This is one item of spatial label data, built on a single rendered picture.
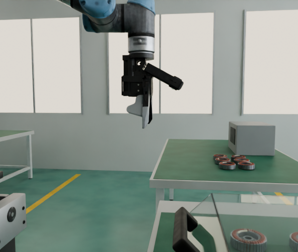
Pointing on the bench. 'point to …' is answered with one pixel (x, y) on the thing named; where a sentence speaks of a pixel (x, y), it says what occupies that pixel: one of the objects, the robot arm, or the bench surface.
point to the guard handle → (187, 220)
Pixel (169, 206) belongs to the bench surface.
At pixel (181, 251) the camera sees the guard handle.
